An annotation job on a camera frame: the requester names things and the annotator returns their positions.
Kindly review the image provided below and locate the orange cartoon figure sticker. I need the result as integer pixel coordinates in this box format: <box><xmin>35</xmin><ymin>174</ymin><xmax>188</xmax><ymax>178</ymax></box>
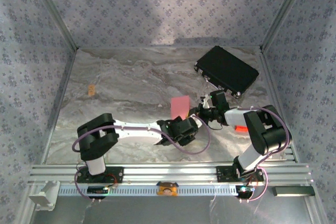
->
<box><xmin>156</xmin><ymin>181</ymin><xmax>179</xmax><ymax>197</ymax></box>

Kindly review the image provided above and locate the aluminium table side rail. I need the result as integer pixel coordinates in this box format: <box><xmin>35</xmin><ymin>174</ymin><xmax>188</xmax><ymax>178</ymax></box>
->
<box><xmin>259</xmin><ymin>49</ymin><xmax>300</xmax><ymax>163</ymax></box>
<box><xmin>40</xmin><ymin>48</ymin><xmax>78</xmax><ymax>166</ymax></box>

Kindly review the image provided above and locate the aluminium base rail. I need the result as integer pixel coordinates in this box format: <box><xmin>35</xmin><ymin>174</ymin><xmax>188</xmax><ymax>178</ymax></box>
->
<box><xmin>28</xmin><ymin>163</ymin><xmax>314</xmax><ymax>186</ymax></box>

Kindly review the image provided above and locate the white plastic bracket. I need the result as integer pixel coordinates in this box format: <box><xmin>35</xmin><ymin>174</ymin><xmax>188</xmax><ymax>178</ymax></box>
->
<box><xmin>28</xmin><ymin>180</ymin><xmax>60</xmax><ymax>211</ymax></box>

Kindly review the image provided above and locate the small circuit board with light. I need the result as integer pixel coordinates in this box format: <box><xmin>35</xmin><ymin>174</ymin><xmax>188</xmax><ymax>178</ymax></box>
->
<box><xmin>87</xmin><ymin>186</ymin><xmax>110</xmax><ymax>195</ymax></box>
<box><xmin>235</xmin><ymin>185</ymin><xmax>255</xmax><ymax>198</ymax></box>

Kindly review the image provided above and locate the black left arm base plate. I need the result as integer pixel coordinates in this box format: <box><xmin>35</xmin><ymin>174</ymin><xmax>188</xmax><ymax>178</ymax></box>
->
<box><xmin>76</xmin><ymin>166</ymin><xmax>124</xmax><ymax>184</ymax></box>

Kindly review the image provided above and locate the aluminium frame post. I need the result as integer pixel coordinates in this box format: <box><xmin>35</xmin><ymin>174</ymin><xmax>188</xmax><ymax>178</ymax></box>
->
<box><xmin>259</xmin><ymin>0</ymin><xmax>313</xmax><ymax>51</ymax></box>

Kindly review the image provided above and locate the pink paper sheet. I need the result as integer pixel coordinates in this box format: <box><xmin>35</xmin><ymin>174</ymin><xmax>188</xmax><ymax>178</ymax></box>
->
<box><xmin>170</xmin><ymin>95</ymin><xmax>190</xmax><ymax>120</ymax></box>

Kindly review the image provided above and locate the slotted grey cable duct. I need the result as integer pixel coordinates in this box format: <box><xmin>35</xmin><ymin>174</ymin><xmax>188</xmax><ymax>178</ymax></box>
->
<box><xmin>57</xmin><ymin>184</ymin><xmax>238</xmax><ymax>197</ymax></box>

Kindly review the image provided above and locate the black hard case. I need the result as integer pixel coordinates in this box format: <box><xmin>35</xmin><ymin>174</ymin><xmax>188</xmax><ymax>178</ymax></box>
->
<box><xmin>194</xmin><ymin>45</ymin><xmax>260</xmax><ymax>100</ymax></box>

